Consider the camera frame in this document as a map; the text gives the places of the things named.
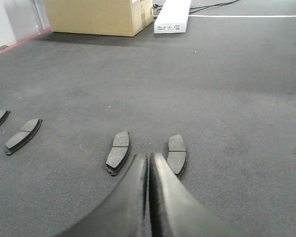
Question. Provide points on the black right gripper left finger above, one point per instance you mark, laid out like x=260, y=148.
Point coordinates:
x=122, y=213

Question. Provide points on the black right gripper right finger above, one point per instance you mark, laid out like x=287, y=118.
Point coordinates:
x=174, y=212

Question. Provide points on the white long box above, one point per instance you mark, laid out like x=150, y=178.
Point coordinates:
x=173, y=17

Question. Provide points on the cardboard box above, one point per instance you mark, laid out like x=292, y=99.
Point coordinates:
x=99, y=17

